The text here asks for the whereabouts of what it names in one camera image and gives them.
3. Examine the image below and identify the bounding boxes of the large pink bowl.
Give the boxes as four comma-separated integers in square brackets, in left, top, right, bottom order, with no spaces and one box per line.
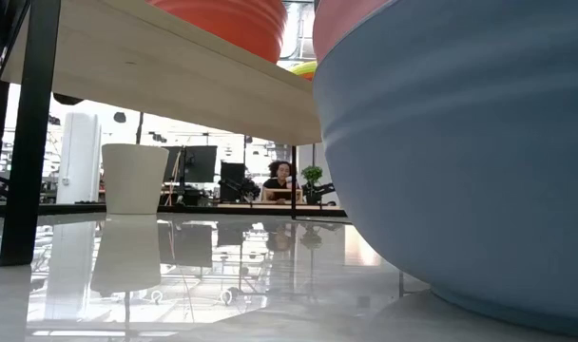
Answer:
[312,0,393,66]

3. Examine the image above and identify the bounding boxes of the large red bowl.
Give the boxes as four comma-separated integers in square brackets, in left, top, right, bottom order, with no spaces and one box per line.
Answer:
[144,0,289,65]

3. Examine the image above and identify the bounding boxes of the large blue bowl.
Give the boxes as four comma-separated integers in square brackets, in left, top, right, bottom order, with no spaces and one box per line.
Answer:
[312,0,578,339]

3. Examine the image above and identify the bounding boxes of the small wooden shelf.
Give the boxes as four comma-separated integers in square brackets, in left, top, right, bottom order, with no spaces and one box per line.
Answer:
[261,187,303,205]

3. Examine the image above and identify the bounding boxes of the wooden shelf black metal legs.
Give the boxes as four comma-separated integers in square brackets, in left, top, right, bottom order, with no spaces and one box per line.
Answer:
[0,0,352,268]

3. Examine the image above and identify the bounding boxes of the person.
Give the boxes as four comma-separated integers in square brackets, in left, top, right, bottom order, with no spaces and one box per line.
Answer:
[261,160,302,206]

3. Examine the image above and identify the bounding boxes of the small leafy potted plant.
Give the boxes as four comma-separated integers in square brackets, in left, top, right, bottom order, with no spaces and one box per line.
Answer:
[300,164,325,206]

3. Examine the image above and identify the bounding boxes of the black monitor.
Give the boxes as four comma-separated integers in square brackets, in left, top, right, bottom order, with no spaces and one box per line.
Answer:
[163,145,184,182]
[219,161,247,203]
[183,144,219,184]

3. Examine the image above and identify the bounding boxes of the white cup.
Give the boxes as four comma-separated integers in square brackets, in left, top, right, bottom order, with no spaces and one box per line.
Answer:
[101,142,170,216]

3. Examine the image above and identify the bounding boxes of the tall white column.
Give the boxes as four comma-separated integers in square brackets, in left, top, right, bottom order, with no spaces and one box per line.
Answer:
[55,111,103,205]

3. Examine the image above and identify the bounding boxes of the black table frame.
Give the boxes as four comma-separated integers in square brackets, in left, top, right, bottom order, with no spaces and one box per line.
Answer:
[0,202,350,219]

